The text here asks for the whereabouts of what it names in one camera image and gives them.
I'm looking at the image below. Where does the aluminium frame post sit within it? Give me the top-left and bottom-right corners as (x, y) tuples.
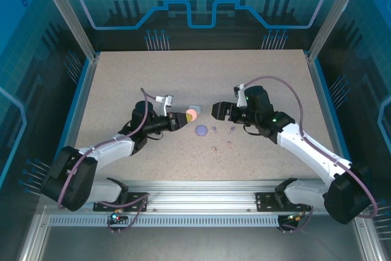
(305, 0), (369, 63)
(34, 0), (100, 62)

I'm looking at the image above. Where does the aluminium mounting beam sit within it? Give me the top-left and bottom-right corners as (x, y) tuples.
(82, 180), (337, 213)

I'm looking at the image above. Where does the slotted cable duct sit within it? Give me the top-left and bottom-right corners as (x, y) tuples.
(48, 214), (282, 229)

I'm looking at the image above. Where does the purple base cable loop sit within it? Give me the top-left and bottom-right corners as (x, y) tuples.
(105, 195), (150, 235)
(277, 204), (315, 235)

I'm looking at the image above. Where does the small LED connector board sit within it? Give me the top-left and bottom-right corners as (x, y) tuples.
(110, 208), (128, 224)
(285, 211), (307, 224)

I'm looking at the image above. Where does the aluminium side rail blue strip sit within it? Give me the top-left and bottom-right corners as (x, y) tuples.
(305, 50), (352, 164)
(54, 54), (100, 164)

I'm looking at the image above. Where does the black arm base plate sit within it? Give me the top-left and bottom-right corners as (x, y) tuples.
(255, 191), (310, 213)
(93, 192), (150, 213)

